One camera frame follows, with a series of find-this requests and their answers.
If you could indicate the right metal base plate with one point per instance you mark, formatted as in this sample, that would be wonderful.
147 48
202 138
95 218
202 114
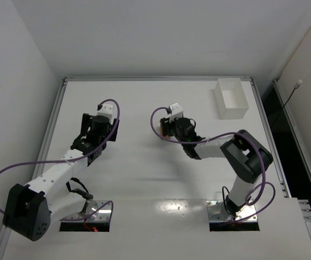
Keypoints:
217 213

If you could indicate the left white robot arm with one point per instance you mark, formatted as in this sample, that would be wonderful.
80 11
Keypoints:
31 208

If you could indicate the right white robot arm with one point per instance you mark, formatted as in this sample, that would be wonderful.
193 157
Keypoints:
248 158

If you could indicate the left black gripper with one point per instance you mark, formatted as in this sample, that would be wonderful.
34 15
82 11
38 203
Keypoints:
85 123

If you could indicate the aluminium frame rail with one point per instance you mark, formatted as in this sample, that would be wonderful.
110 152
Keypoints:
152 78

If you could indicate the white plastic bin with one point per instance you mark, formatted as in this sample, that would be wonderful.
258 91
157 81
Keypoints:
230 99

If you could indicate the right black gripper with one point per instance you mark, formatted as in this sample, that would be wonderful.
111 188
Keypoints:
165 127

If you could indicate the metal base plate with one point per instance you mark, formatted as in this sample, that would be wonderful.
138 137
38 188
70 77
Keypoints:
101 208
217 213

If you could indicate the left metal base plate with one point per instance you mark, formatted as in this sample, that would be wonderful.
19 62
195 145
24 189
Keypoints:
101 208

